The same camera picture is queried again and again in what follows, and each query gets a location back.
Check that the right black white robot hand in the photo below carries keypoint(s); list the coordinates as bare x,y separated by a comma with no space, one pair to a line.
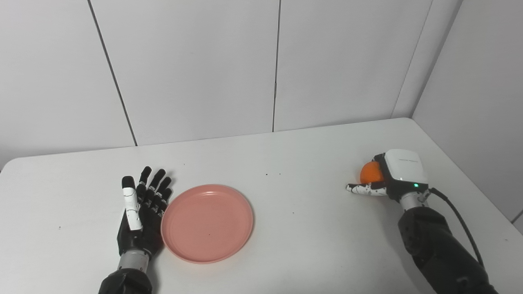
398,173

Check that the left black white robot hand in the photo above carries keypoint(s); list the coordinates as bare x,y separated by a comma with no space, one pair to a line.
141,220

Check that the orange fruit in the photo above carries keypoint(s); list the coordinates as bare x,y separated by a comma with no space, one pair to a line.
371,173

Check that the pink round plate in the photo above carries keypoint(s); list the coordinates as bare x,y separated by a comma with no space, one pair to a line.
207,223

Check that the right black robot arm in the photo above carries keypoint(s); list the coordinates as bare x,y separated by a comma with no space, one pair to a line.
439,245

